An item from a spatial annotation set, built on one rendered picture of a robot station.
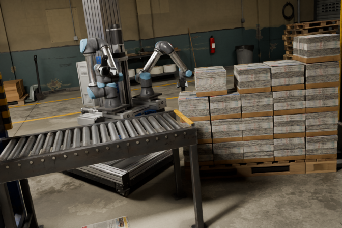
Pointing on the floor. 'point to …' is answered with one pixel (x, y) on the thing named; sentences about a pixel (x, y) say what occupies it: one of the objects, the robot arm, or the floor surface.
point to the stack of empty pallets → (318, 28)
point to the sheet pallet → (15, 91)
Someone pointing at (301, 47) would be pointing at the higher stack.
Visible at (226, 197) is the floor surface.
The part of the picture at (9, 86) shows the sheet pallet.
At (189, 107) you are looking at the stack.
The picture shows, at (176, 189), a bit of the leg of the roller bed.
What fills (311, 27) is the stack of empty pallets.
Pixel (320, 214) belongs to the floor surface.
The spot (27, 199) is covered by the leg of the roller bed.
